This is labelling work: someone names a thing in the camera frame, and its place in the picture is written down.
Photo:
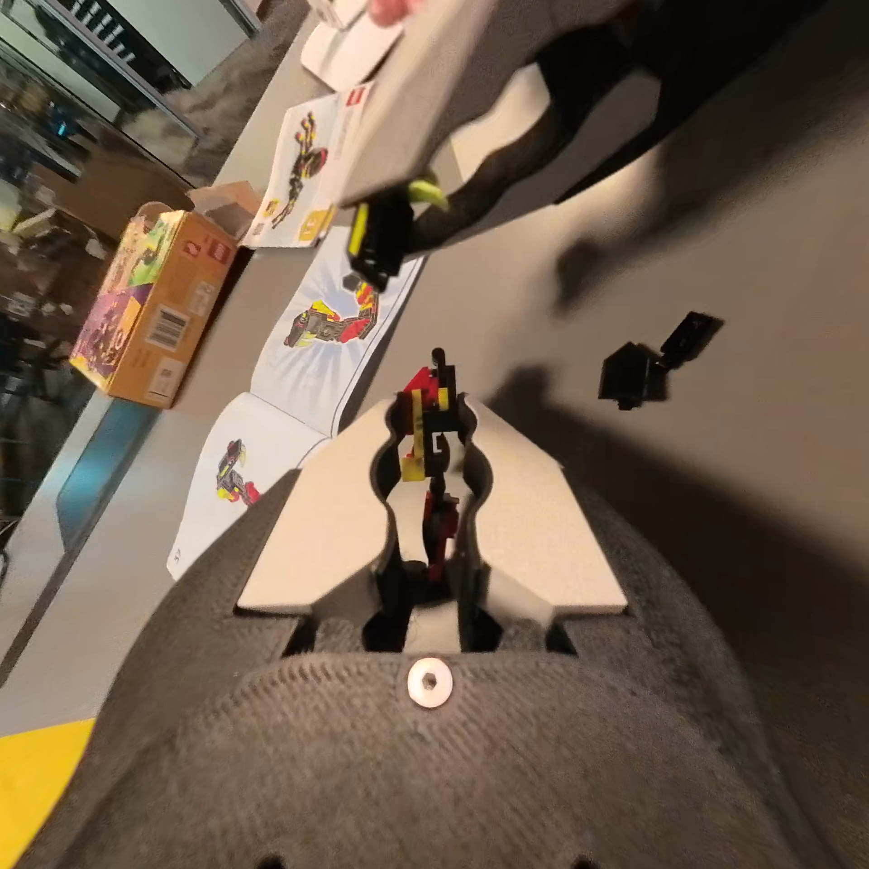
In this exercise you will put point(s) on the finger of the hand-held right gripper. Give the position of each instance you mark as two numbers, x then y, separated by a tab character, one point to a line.
679	61
441	81

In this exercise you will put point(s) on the white paper sheet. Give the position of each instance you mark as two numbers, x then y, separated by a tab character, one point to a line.
346	54

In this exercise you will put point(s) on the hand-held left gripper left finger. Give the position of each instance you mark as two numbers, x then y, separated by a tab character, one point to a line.
319	529

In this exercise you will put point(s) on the orange cardboard lego box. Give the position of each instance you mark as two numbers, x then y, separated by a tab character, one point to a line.
170	299

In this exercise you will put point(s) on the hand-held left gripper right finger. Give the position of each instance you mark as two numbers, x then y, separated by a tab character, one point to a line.
543	536

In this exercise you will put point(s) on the closed lego instruction booklet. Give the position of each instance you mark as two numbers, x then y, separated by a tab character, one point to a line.
285	197

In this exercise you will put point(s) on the red black lego snake body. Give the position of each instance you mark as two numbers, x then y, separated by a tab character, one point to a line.
434	434

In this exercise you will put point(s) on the small black lego assembly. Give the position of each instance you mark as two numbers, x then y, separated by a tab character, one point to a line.
628	373

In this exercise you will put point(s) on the yellow paper sheet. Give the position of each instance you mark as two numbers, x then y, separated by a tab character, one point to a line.
34	781

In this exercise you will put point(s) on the black yellow lego snake head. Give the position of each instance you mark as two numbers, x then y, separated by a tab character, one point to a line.
380	237

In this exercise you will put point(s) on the open lego instruction booklet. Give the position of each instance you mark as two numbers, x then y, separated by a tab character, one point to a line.
285	380

